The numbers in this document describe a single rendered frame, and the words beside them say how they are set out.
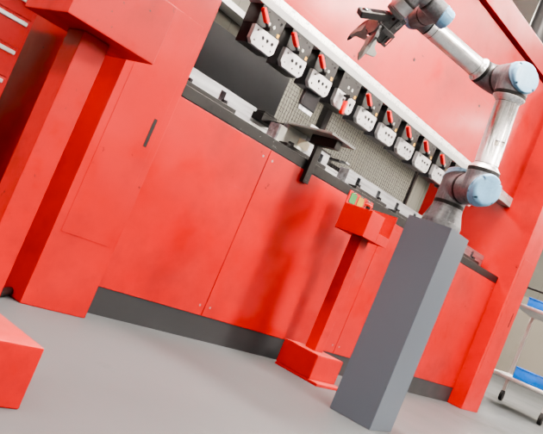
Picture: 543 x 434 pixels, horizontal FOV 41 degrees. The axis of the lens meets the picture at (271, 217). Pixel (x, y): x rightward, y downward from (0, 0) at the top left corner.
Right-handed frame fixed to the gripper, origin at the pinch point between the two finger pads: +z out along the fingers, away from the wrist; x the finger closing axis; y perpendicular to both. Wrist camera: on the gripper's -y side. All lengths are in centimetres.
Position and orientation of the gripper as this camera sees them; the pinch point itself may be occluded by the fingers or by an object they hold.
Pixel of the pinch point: (351, 48)
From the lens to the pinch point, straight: 263.9
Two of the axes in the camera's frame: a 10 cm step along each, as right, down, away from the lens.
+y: 7.1, 4.4, 5.4
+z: -6.8, 6.2, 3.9
